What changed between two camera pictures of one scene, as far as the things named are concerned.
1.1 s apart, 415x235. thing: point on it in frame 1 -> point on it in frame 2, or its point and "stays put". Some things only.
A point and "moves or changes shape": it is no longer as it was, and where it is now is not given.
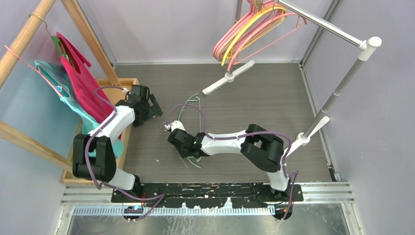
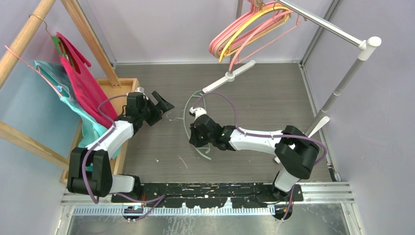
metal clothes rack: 365,46 stays put
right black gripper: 183,153 -> 194,139
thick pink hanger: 256,8 -> 257,8
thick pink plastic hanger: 215,49 -> 253,8
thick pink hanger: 256,8 stays put
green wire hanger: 200,121 moves or changes shape
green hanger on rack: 56,39 stays put
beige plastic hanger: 256,8 -> 258,6
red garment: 73,57 stays put
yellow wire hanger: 283,11 moves or changes shape
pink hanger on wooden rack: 36,71 stays put
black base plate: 206,195 stays put
